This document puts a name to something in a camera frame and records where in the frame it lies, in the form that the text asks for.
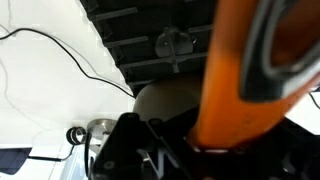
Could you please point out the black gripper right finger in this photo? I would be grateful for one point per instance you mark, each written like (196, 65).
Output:
(287, 152)

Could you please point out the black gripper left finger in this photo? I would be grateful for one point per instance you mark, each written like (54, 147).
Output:
(139, 150)

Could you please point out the grey pot with orange handle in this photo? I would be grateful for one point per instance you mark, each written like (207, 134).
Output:
(262, 59)

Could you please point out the stainless steel gas stove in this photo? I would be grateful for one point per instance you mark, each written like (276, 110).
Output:
(153, 39)

